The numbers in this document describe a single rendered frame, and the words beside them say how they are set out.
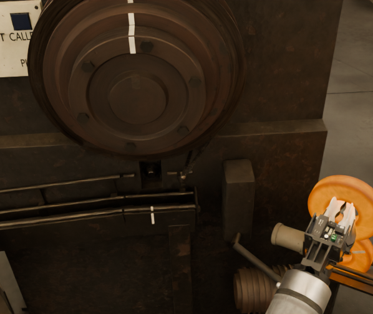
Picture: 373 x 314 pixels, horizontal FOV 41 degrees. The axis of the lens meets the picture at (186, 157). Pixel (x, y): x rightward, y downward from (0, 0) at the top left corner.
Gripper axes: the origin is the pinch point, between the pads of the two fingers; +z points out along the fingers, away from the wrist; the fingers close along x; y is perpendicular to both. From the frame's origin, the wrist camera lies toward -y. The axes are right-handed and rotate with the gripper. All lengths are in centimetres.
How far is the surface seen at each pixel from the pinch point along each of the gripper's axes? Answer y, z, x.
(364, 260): -21.4, -0.6, -6.0
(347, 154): -126, 103, 28
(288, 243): -24.6, -2.4, 12.6
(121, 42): 35, -4, 43
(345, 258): -25.5, 0.0, -1.5
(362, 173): -123, 93, 18
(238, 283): -38.0, -13.4, 22.9
